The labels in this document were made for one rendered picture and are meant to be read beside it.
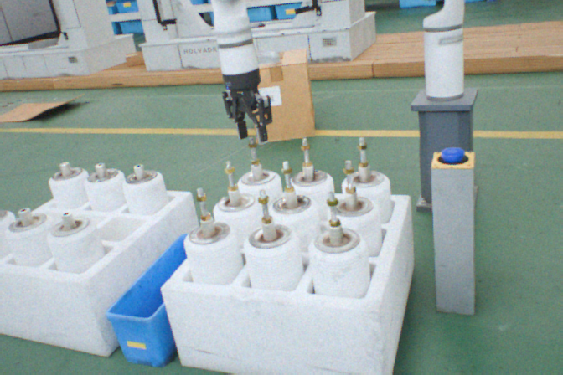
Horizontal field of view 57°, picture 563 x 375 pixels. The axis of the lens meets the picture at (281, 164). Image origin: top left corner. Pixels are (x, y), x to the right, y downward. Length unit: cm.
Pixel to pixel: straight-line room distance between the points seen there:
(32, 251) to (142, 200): 25
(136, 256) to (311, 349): 45
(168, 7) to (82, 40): 77
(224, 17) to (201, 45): 237
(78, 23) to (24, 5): 443
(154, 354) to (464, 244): 61
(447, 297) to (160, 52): 283
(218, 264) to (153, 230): 31
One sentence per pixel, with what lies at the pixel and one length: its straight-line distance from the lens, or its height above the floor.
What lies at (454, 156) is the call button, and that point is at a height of 33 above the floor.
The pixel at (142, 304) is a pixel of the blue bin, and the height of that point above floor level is 7.
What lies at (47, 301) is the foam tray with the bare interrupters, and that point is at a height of 12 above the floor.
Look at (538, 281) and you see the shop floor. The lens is 122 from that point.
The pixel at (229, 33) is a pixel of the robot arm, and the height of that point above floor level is 57.
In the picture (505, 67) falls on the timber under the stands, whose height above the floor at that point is 3.
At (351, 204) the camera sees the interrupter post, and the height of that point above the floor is 26.
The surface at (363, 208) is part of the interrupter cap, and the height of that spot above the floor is 25.
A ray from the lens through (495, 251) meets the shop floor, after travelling 130.
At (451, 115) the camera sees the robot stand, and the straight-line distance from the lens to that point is 135.
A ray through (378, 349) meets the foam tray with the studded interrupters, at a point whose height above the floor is 11.
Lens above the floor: 70
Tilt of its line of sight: 22 degrees down
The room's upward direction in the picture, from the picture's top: 9 degrees counter-clockwise
